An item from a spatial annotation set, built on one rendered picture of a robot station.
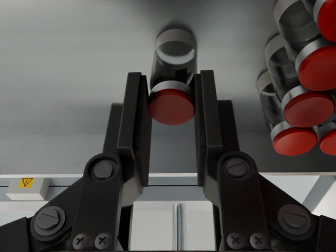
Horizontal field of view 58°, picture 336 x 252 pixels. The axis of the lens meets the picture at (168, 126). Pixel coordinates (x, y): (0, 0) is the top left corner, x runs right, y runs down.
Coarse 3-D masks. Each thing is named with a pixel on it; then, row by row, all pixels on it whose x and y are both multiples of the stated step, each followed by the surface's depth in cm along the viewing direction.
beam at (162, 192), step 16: (160, 176) 110; (176, 176) 109; (192, 176) 109; (0, 192) 109; (48, 192) 108; (144, 192) 106; (160, 192) 106; (176, 192) 105; (192, 192) 105; (0, 208) 111; (16, 208) 111; (32, 208) 110; (144, 208) 108; (160, 208) 108; (192, 208) 108; (208, 208) 107
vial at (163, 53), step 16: (176, 32) 15; (160, 48) 14; (176, 48) 14; (192, 48) 14; (160, 64) 13; (176, 64) 13; (192, 64) 14; (160, 80) 13; (176, 80) 13; (192, 80) 13; (192, 96) 13
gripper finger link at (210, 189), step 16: (208, 80) 12; (208, 96) 11; (208, 112) 11; (224, 112) 12; (208, 128) 10; (224, 128) 11; (208, 144) 10; (224, 144) 11; (208, 160) 10; (208, 176) 10; (208, 192) 11; (272, 192) 9; (272, 208) 9; (288, 208) 9; (304, 208) 9; (272, 224) 9; (288, 224) 9; (304, 224) 9; (288, 240) 9; (304, 240) 9
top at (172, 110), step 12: (156, 96) 12; (168, 96) 12; (180, 96) 12; (156, 108) 13; (168, 108) 13; (180, 108) 13; (192, 108) 13; (156, 120) 13; (168, 120) 13; (180, 120) 13
